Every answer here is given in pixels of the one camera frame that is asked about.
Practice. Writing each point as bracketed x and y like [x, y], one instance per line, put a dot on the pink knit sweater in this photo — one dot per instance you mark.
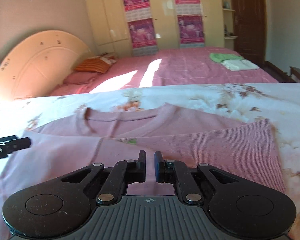
[193, 137]

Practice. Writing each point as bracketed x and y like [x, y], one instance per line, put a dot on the dark brown wooden door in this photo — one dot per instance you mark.
[250, 28]

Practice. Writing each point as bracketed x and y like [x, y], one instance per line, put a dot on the orange striped pillow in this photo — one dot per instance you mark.
[98, 64]

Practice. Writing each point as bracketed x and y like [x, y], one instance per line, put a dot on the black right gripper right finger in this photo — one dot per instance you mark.
[177, 173]

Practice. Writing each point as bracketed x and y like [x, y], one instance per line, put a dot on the pink folded pillow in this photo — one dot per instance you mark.
[80, 78]

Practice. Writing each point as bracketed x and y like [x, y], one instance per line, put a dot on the pink checked bed cover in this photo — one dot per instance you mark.
[189, 66]

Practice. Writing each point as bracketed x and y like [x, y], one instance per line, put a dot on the cream corner shelf unit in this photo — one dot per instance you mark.
[228, 18]

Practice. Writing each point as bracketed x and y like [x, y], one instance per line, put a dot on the lower right purple poster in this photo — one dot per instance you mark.
[191, 31]

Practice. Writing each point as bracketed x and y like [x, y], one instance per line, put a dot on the lower left purple poster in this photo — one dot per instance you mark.
[143, 37]

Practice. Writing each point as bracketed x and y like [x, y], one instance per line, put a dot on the cream arched headboard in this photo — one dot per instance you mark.
[35, 66]

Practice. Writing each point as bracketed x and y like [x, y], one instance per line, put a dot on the cream wardrobe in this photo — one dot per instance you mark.
[111, 30]

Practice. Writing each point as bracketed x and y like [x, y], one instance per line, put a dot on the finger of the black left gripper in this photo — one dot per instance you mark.
[11, 144]

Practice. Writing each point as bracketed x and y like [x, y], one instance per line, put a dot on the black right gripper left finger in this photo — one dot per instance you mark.
[121, 175]

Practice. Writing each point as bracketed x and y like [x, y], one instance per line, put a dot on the green folded cloth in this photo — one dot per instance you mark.
[220, 57]

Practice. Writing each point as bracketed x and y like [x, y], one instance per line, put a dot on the upper left purple poster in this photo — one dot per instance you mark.
[136, 10]

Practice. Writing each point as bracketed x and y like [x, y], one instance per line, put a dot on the white folded cloth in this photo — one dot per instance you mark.
[239, 65]

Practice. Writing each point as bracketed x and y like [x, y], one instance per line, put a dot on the white floral bed sheet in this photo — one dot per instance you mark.
[277, 102]

